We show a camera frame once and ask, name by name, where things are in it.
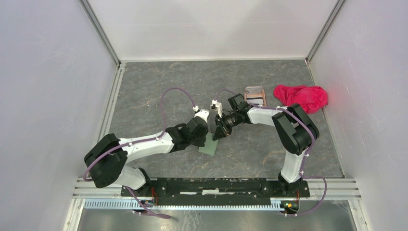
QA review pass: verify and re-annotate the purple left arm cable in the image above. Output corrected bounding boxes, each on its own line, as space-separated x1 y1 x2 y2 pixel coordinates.
83 88 197 220

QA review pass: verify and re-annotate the aluminium frame rail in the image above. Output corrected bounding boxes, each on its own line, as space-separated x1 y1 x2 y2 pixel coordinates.
64 0 370 231

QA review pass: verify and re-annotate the pink oval card tray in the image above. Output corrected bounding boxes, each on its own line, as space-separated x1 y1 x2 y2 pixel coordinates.
244 86 267 106

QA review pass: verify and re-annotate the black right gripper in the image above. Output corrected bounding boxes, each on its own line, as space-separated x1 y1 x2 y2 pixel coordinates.
212 111 240 141

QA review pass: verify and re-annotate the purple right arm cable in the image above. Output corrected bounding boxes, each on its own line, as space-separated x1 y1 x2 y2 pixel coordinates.
215 89 328 218

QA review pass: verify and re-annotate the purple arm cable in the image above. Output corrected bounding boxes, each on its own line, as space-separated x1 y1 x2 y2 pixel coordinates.
83 88 197 220
215 89 328 218

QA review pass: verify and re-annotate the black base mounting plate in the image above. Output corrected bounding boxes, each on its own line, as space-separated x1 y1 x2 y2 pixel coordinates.
134 178 310 205

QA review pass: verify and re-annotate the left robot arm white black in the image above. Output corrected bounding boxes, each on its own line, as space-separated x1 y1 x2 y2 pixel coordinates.
83 116 208 196

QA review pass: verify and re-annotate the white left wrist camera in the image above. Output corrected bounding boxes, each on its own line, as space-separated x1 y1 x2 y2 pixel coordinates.
192 105 210 123

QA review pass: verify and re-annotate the crumpled red cloth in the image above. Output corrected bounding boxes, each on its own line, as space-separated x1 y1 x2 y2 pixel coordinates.
273 85 329 114

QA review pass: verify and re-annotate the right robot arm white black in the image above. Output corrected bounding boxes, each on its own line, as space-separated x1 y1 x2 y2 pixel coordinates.
211 94 319 196

